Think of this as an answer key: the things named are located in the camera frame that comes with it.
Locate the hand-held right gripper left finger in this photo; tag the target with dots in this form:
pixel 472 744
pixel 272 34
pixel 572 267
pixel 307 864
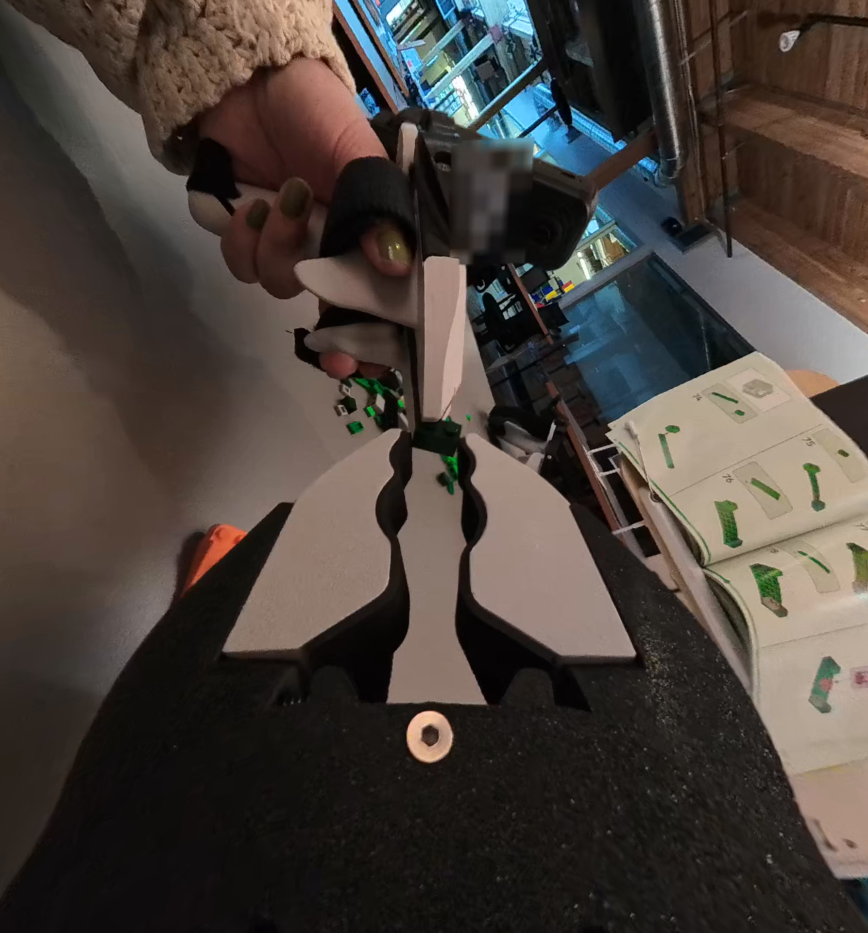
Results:
pixel 310 568

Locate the person's left forearm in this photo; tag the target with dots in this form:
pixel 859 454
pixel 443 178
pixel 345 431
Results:
pixel 186 51

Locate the small dark green lego plate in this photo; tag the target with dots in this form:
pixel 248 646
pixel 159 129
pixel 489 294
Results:
pixel 435 436

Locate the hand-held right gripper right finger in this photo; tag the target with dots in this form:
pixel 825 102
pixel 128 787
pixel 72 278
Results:
pixel 543 576

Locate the person's left hand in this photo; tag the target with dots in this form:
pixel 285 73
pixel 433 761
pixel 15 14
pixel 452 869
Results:
pixel 295 138

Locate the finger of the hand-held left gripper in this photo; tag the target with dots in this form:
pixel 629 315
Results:
pixel 441 328

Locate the lego instruction booklet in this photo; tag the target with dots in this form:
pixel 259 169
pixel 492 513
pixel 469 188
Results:
pixel 769 452

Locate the orange lego brick separator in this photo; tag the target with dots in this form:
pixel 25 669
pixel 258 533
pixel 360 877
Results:
pixel 211 547

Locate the pile of lego pieces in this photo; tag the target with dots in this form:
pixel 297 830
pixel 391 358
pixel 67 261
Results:
pixel 364 386

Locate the silver ventilation duct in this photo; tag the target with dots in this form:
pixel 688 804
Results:
pixel 659 87

